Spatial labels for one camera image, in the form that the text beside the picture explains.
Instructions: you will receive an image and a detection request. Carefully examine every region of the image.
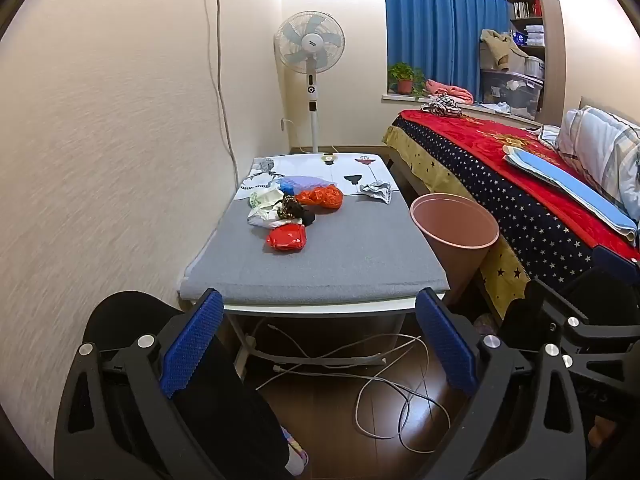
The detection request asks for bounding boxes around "thin white cable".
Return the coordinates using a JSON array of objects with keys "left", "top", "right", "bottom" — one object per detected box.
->
[{"left": 354, "top": 332, "right": 452, "bottom": 454}]

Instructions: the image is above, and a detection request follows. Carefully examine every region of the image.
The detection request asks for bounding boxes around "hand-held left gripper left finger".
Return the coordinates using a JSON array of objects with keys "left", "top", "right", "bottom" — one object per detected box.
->
[{"left": 54, "top": 287, "right": 226, "bottom": 480}]

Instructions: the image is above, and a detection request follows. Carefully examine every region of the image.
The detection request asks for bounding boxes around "white standing fan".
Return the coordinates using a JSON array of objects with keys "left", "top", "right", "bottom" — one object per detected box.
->
[{"left": 273, "top": 10, "right": 346, "bottom": 157}]

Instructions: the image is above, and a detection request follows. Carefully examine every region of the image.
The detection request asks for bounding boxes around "red mesh net ball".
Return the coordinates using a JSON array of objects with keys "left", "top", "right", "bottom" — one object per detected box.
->
[{"left": 266, "top": 223, "right": 307, "bottom": 252}]

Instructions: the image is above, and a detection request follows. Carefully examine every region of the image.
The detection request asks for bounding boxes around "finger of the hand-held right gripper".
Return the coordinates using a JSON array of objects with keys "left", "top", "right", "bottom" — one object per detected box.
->
[
  {"left": 565, "top": 245, "right": 640, "bottom": 311},
  {"left": 501, "top": 277, "right": 640, "bottom": 361}
]

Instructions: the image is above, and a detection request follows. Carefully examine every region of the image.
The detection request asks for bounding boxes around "pink plastic waste bin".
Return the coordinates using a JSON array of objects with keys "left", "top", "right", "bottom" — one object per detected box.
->
[{"left": 410, "top": 192, "right": 500, "bottom": 306}]

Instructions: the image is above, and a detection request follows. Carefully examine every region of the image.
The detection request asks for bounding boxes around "light purple foam net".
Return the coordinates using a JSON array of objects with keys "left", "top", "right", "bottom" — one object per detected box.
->
[{"left": 284, "top": 175, "right": 334, "bottom": 194}]

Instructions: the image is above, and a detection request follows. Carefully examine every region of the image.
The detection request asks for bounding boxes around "pink folded cloth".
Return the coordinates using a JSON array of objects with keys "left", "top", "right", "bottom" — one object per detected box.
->
[{"left": 425, "top": 79, "right": 475, "bottom": 106}]

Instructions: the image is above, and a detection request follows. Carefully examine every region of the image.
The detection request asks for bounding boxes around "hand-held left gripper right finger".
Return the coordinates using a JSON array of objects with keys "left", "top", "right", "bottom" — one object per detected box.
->
[{"left": 415, "top": 287, "right": 601, "bottom": 480}]

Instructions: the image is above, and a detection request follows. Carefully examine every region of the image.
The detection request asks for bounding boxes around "red gold patterned blanket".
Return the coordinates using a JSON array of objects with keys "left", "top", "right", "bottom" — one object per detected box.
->
[{"left": 392, "top": 109, "right": 640, "bottom": 261}]

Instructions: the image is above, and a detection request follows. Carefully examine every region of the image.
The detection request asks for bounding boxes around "person's right hand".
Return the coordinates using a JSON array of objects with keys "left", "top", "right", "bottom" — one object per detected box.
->
[{"left": 587, "top": 417, "right": 618, "bottom": 448}]

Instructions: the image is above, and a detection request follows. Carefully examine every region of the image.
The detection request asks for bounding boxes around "black white striped cloth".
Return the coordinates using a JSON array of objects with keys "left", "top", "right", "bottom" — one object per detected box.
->
[{"left": 421, "top": 96, "right": 466, "bottom": 118}]

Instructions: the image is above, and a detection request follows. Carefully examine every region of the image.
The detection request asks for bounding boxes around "blue folded towel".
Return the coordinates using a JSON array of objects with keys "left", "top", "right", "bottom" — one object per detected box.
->
[{"left": 502, "top": 145, "right": 638, "bottom": 246}]

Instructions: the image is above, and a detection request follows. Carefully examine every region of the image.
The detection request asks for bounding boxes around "beige jacket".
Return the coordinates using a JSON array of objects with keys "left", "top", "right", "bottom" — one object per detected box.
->
[{"left": 480, "top": 29, "right": 523, "bottom": 71}]

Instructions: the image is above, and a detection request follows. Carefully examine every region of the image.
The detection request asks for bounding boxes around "clear plastic storage box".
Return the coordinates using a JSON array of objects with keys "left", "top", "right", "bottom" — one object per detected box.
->
[{"left": 479, "top": 70, "right": 544, "bottom": 121}]

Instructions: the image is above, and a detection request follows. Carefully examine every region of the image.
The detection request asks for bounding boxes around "white charging cable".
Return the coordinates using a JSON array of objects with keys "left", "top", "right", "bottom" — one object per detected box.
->
[{"left": 255, "top": 322, "right": 418, "bottom": 391}]

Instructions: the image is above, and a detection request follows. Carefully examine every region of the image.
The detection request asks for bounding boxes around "plaid white quilt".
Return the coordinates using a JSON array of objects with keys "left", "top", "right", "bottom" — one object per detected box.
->
[{"left": 557, "top": 105, "right": 640, "bottom": 221}]

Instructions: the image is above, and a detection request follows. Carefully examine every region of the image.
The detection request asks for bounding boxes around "blue curtain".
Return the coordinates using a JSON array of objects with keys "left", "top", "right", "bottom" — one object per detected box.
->
[{"left": 382, "top": 0, "right": 516, "bottom": 106}]

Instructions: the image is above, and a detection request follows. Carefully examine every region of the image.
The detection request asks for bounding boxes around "white folding table frame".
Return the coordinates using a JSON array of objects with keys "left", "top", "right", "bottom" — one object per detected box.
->
[{"left": 222, "top": 301, "right": 408, "bottom": 382}]

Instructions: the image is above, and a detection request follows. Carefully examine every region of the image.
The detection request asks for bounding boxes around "patterned cloth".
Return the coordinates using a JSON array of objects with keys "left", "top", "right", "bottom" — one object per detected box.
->
[{"left": 359, "top": 180, "right": 394, "bottom": 204}]

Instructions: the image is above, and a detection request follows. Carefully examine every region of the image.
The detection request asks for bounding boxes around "potted green plant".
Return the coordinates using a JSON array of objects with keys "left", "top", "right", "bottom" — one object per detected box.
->
[{"left": 387, "top": 62, "right": 426, "bottom": 97}]

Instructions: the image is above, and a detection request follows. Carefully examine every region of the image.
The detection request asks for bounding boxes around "orange plastic bag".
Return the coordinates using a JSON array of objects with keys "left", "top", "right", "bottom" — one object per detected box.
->
[{"left": 296, "top": 185, "right": 344, "bottom": 212}]

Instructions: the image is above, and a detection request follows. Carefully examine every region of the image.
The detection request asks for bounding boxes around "white plastic bag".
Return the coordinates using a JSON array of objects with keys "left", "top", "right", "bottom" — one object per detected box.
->
[{"left": 247, "top": 191, "right": 303, "bottom": 229}]

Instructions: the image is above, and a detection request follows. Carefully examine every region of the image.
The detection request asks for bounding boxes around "white plastic storage box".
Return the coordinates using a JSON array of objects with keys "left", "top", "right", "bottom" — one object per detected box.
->
[{"left": 480, "top": 40, "right": 545, "bottom": 80}]

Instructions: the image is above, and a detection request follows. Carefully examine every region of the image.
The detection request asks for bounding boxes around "grey wall cable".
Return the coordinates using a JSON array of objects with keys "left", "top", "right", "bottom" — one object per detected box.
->
[{"left": 202, "top": 0, "right": 242, "bottom": 192}]

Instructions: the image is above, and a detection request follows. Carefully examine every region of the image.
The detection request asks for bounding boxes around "wooden bookshelf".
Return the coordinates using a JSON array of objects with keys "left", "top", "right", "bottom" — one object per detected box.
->
[{"left": 505, "top": 0, "right": 566, "bottom": 126}]

